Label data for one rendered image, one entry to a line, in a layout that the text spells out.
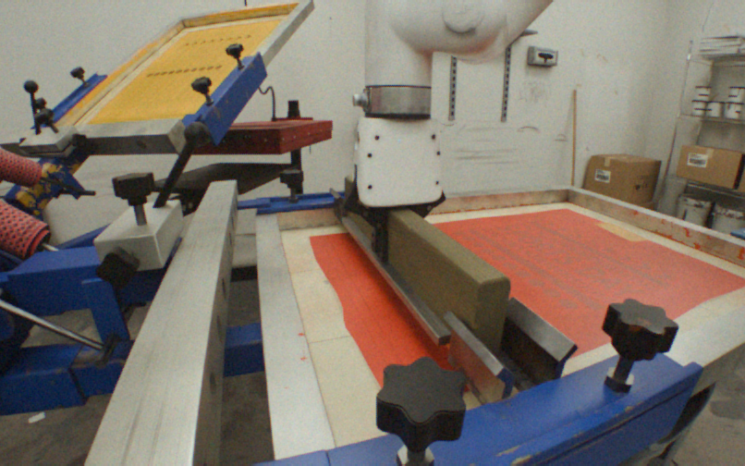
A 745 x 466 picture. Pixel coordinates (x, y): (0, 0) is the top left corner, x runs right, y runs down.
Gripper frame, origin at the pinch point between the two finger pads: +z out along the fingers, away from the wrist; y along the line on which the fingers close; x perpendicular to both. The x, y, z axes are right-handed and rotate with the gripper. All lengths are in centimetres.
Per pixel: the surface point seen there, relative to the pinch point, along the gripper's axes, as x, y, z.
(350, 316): -6.2, -7.5, 6.0
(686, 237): -6, 58, 4
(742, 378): 5, 195, 101
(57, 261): -1.2, -38.1, -2.4
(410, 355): -14.5, -3.8, 6.0
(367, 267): 5.3, -1.9, 6.1
